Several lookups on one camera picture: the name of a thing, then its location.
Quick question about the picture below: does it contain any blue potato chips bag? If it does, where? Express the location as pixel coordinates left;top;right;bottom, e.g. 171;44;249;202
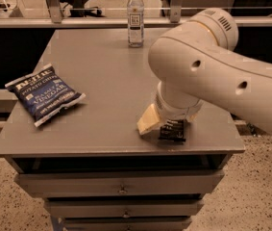
5;64;86;127

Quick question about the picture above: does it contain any clear plastic water bottle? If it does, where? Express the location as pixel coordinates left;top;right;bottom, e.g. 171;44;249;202
127;0;144;47

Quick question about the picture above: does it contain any grey bottom drawer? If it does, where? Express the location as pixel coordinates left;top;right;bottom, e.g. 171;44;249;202
64;217;192;231

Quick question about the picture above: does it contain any grey middle drawer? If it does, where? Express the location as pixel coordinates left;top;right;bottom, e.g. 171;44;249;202
45;199;204;218

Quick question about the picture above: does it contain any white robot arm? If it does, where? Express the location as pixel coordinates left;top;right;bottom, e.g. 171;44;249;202
137;8;272;135

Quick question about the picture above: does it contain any grey drawer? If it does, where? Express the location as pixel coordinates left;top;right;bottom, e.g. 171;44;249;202
15;169;224;198
64;217;192;231
45;199;204;218

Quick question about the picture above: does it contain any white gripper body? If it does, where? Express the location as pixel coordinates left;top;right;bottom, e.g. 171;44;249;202
155;82;203;123

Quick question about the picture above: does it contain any metal railing frame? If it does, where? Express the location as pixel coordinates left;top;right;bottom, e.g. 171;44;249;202
0;0;272;29

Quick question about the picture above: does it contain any black rxbar chocolate bar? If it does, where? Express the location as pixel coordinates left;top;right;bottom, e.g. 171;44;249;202
159;120;185;142

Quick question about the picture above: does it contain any grey top drawer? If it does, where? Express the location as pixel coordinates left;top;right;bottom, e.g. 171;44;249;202
15;169;224;198

